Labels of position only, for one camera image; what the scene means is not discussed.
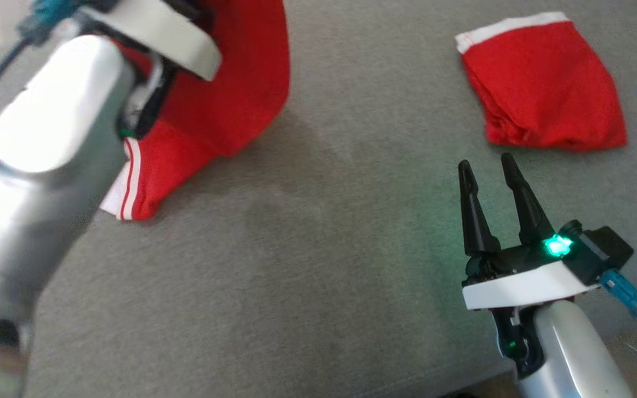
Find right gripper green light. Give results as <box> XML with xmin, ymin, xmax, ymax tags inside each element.
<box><xmin>457</xmin><ymin>153</ymin><xmax>602</xmax><ymax>311</ymax></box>

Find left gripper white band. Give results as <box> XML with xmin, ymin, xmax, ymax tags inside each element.
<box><xmin>78</xmin><ymin>0</ymin><xmax>223</xmax><ymax>82</ymax></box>

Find red basketball jersey white trim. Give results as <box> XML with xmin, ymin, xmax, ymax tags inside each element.
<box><xmin>100</xmin><ymin>0</ymin><xmax>291</xmax><ymax>222</ymax></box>

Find red shorts with white stripe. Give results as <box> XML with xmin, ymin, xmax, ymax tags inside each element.
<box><xmin>456</xmin><ymin>12</ymin><xmax>628</xmax><ymax>153</ymax></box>

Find blue cable connector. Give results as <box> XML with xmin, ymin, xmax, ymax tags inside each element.
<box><xmin>20</xmin><ymin>0</ymin><xmax>84</xmax><ymax>45</ymax></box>
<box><xmin>599</xmin><ymin>270</ymin><xmax>637</xmax><ymax>320</ymax></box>

